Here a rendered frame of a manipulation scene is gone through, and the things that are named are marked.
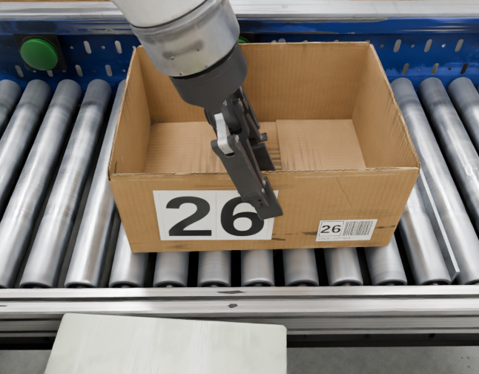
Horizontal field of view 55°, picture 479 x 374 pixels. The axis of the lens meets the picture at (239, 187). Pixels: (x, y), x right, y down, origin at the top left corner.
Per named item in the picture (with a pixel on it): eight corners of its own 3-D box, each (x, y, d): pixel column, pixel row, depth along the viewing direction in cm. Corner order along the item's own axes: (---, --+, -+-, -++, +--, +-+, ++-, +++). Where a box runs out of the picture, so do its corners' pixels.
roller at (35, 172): (-22, 309, 68) (-37, 292, 64) (64, 93, 103) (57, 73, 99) (12, 308, 68) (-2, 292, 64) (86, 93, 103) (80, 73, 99)
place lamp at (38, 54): (27, 72, 95) (14, 41, 90) (28, 68, 96) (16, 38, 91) (60, 72, 95) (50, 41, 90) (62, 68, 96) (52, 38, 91)
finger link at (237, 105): (240, 95, 48) (239, 100, 47) (271, 182, 53) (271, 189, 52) (205, 105, 49) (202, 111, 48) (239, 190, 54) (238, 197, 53)
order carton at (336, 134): (129, 254, 69) (104, 176, 56) (148, 124, 88) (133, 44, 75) (391, 247, 69) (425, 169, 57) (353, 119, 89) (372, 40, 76)
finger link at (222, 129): (228, 86, 47) (222, 107, 42) (244, 130, 49) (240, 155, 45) (205, 93, 47) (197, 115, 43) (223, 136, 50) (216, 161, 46)
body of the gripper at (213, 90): (167, 39, 48) (203, 105, 55) (159, 89, 42) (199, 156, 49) (236, 15, 46) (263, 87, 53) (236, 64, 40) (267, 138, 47)
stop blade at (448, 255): (436, 300, 74) (456, 271, 67) (377, 115, 104) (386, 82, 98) (440, 300, 74) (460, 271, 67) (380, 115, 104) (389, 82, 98)
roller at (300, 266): (284, 306, 68) (288, 289, 65) (267, 91, 103) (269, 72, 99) (317, 306, 69) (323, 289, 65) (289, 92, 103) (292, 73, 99)
